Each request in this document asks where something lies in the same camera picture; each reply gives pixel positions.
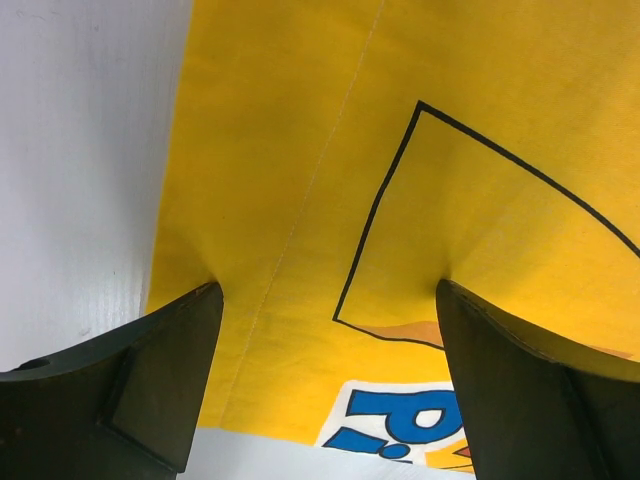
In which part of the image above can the yellow cartoon placemat cloth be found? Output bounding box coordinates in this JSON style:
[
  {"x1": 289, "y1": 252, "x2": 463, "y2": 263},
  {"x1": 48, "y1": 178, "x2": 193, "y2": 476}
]
[{"x1": 148, "y1": 1, "x2": 639, "y2": 472}]

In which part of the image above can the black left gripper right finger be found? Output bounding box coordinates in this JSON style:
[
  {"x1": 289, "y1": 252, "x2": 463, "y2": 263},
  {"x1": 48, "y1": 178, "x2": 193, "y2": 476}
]
[{"x1": 436, "y1": 280, "x2": 639, "y2": 479}]

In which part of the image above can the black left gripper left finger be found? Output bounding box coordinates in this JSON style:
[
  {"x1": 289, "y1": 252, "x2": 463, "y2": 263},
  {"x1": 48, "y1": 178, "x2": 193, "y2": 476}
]
[{"x1": 1, "y1": 283, "x2": 224, "y2": 479}]

